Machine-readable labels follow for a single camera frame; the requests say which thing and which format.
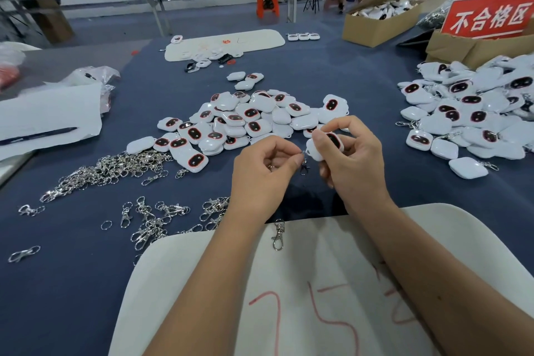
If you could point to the white plastic bag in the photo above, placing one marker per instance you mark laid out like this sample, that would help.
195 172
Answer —
17 51

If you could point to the person's left forearm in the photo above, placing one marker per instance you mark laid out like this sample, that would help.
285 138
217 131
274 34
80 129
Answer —
204 293

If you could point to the white tag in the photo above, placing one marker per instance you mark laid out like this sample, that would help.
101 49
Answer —
314 150

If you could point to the orange bag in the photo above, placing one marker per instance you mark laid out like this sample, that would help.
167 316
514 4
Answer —
8 78

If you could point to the person's left hand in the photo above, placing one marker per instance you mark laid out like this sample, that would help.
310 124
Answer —
260 189

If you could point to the white paper sheet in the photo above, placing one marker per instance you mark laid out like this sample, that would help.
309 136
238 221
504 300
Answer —
48 109

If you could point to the open cardboard box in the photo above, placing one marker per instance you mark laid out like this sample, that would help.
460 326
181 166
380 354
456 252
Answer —
373 33

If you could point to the person's right hand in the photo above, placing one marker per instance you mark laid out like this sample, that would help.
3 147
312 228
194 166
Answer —
359 172

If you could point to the long white foam board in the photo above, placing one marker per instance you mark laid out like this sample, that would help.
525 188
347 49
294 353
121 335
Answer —
263 39

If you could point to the small white plastic part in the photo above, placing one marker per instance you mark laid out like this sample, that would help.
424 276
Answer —
293 36
304 36
315 36

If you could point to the white foam board red marks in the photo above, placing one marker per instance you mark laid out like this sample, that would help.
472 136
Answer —
330 272

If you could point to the person's right forearm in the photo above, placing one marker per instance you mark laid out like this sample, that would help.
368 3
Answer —
446 285

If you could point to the red sign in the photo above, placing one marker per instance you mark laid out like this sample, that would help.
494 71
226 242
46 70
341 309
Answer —
491 16

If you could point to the black pen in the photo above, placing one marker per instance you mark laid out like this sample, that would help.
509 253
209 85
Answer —
37 135

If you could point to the flat brown cardboard box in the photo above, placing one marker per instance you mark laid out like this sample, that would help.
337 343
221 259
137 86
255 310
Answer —
459 51

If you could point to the red plastic stool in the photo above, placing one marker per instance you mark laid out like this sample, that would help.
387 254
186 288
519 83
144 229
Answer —
267 6

